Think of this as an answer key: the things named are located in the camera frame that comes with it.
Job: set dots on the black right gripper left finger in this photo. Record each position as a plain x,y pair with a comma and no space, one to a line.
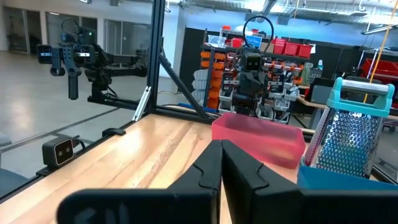
140,208

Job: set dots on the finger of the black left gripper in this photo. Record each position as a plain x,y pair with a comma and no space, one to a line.
260,84
248,84

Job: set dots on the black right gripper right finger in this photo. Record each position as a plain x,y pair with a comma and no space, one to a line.
280,208

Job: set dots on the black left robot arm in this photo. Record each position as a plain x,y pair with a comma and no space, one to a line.
247,104

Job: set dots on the black background robot arm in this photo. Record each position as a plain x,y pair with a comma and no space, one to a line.
118,60

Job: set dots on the black shelf with parts bins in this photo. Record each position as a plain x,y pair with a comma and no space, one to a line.
211,77

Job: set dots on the pink plastic bin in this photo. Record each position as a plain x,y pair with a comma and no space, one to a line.
258,140

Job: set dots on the blue plastic bin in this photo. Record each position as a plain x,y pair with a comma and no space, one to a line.
342,182

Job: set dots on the black edge clamp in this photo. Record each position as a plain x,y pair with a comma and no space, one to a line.
113,132

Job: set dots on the red bin rack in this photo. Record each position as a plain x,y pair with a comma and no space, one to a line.
382,68

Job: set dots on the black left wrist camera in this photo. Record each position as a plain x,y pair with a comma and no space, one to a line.
252,62

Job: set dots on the black aluminium table frame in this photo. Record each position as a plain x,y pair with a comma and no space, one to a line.
155,46

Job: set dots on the silver angle bracket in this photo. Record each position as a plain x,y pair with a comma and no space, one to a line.
141,104

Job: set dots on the black table-level camera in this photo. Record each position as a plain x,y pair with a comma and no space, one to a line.
59,152

